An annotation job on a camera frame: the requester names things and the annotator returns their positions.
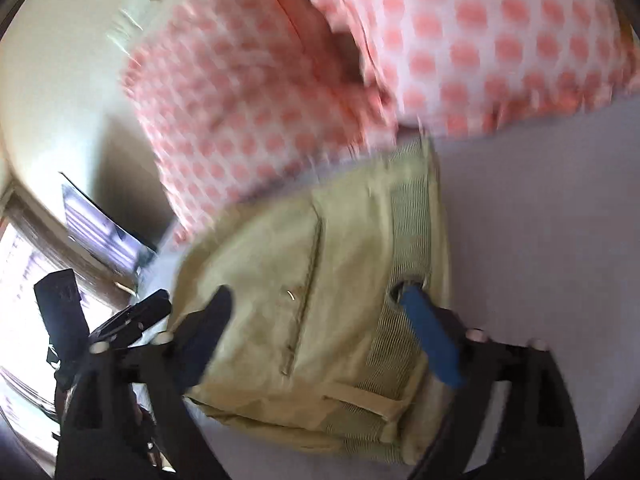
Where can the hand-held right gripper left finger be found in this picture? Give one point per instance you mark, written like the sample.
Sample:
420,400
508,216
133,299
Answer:
207,332

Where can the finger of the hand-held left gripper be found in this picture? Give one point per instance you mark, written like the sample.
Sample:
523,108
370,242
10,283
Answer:
142,315

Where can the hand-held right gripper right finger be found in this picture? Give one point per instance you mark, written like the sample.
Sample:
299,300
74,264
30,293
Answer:
432,337

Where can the khaki pants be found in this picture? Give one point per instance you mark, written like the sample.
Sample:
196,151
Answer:
350,260

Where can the bright window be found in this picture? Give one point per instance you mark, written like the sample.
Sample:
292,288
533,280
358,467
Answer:
20,280

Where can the dark framed screen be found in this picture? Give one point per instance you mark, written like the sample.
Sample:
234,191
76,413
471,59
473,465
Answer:
100,232

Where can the lavender bed sheet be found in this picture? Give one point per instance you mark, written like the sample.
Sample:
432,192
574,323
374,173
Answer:
530,240

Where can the pink checkered pillow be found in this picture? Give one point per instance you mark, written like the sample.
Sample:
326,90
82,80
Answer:
240,110

